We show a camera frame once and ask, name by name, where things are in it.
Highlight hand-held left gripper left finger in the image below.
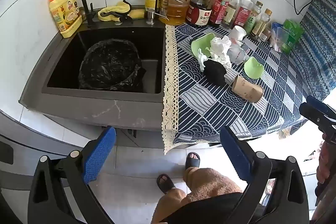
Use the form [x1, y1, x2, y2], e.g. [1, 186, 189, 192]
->
[28, 126, 117, 224]

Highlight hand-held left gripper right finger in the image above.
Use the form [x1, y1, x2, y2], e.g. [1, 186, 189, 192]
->
[219, 126, 309, 224]

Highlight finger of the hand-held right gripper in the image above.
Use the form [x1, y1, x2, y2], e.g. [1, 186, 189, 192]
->
[299, 103, 336, 136]
[307, 95, 336, 117]

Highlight bin with black bag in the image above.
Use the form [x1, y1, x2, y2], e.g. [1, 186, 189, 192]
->
[78, 39, 147, 90]

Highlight large white tissue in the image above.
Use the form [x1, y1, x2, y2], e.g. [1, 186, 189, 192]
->
[209, 35, 233, 68]

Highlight white cup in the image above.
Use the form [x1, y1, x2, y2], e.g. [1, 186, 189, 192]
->
[230, 25, 247, 46]

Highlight person's right hand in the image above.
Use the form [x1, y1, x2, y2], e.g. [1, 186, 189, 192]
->
[316, 135, 336, 188]

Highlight person's legs with sandals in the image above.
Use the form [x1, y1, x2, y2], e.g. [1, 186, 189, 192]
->
[151, 168, 243, 224]

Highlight black sandal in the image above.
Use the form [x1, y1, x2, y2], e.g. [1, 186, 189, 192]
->
[185, 152, 201, 170]
[157, 174, 176, 194]

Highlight navy patterned tablecloth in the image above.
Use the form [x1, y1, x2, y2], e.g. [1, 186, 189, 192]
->
[161, 23, 310, 155]

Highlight grey kitchen sink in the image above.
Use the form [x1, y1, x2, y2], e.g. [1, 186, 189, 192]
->
[18, 5, 168, 131]

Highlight grey cabinet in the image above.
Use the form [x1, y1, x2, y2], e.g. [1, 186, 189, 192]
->
[0, 109, 168, 214]

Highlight brown paper cup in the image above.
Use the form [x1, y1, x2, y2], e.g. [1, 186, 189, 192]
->
[231, 74, 264, 104]

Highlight blue patterned woven cloth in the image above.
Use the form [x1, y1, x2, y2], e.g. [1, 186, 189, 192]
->
[289, 0, 336, 102]

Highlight green plastic bag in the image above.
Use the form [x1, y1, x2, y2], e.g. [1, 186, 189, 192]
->
[281, 19, 304, 54]

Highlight small green plastic bowl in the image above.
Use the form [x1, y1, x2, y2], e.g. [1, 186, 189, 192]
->
[244, 57, 264, 80]

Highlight clear plastic bag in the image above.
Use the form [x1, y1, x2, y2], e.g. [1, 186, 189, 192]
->
[270, 22, 286, 52]

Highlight black crumpled bag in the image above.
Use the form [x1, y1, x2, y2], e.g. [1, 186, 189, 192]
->
[203, 59, 227, 86]

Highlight small brown jar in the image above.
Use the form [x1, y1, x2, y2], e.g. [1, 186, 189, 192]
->
[261, 25, 273, 42]

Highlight small crumpled white tissue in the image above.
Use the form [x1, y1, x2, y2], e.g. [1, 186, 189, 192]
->
[197, 48, 211, 72]

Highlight clear plastic cup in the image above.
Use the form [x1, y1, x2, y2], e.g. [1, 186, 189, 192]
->
[227, 42, 248, 65]

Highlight small bottle with beige label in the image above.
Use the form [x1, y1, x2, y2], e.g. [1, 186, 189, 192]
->
[251, 8, 273, 39]

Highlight bottle with green label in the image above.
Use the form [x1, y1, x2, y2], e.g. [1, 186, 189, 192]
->
[244, 1, 263, 35]

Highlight large green plastic bowl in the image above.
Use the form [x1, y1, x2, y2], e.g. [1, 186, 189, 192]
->
[191, 32, 216, 59]

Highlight clear bottle with red label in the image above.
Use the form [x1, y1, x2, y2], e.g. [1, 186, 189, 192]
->
[232, 0, 256, 30]

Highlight clear bottle with beige label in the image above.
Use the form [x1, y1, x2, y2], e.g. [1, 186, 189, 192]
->
[220, 0, 245, 30]

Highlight dark bottle with red label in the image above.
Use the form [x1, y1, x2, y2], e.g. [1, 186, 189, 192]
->
[209, 0, 234, 28]

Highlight yellow cloth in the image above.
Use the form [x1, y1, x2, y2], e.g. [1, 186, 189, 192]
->
[98, 0, 132, 22]

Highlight yellow sponge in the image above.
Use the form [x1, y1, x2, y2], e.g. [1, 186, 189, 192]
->
[130, 9, 145, 20]

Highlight metal soap dispenser pump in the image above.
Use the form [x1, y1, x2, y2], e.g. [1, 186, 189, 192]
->
[146, 7, 166, 25]

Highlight yellow dish soap bottle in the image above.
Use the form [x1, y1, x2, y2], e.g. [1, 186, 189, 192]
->
[47, 0, 83, 39]

